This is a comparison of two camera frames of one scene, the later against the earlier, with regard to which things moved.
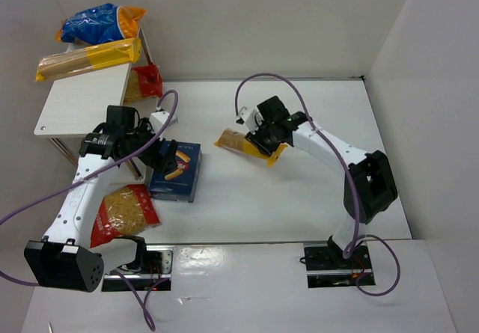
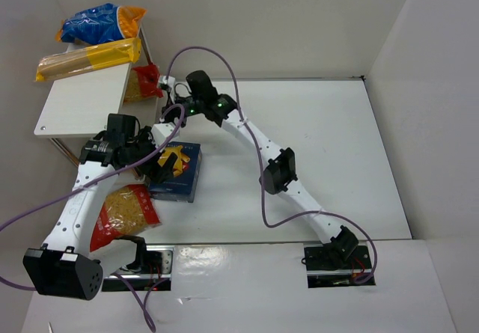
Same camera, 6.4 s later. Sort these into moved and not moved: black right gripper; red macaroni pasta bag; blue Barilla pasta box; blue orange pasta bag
Moved: black right gripper
Not moved: blue orange pasta bag; red macaroni pasta bag; blue Barilla pasta box
